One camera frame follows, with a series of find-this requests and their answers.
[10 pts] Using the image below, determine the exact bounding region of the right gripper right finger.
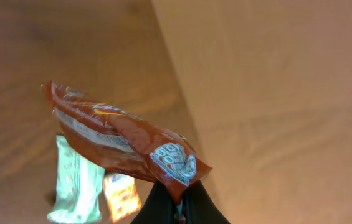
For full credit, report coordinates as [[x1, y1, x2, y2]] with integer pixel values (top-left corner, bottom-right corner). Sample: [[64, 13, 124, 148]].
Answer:
[[183, 181, 230, 224]]

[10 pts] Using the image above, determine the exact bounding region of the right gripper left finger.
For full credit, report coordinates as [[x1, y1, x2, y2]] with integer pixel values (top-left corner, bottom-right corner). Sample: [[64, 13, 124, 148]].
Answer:
[[131, 181, 175, 224]]

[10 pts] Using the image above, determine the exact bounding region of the orange snack packet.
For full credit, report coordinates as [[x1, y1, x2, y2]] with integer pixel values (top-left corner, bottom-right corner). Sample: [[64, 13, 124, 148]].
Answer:
[[103, 173, 142, 223]]

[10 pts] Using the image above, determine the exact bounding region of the teal wet wipes pack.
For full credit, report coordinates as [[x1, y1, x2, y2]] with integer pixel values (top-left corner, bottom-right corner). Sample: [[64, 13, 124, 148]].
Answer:
[[47, 135, 105, 223]]

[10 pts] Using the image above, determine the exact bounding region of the red Top chocolate bar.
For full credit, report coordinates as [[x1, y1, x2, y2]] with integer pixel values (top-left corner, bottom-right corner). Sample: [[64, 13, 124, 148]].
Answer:
[[41, 81, 212, 203]]

